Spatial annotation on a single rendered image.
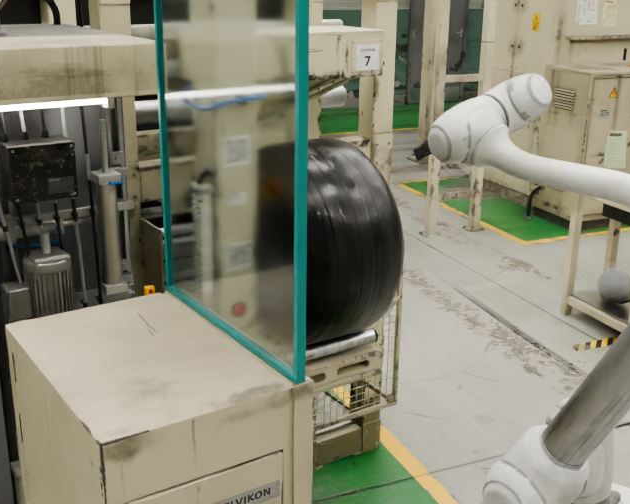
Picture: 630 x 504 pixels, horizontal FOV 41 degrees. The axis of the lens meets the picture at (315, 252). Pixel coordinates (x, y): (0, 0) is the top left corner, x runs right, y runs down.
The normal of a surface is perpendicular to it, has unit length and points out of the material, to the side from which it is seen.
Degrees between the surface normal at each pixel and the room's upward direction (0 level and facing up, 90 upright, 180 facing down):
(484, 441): 0
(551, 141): 90
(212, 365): 0
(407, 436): 0
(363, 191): 49
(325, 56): 90
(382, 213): 62
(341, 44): 90
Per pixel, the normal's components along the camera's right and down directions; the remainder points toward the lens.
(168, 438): 0.55, 0.27
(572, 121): -0.92, 0.11
